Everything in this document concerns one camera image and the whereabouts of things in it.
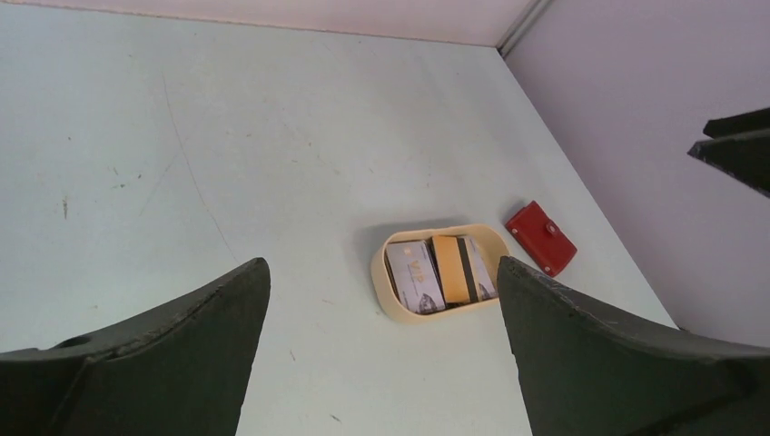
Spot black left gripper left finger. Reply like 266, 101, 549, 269
1, 258, 271, 435

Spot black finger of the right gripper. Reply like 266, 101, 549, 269
687, 108, 769, 198

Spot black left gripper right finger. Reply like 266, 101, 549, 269
498, 257, 769, 435

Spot red leather card holder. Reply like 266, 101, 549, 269
505, 201, 578, 277

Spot silver card behind gold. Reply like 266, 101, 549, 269
462, 236, 498, 301

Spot gold card with stripe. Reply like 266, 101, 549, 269
431, 235, 479, 304

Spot silver VIP card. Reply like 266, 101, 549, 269
385, 241, 446, 315

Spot beige oval plastic tray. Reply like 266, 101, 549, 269
370, 224, 510, 324

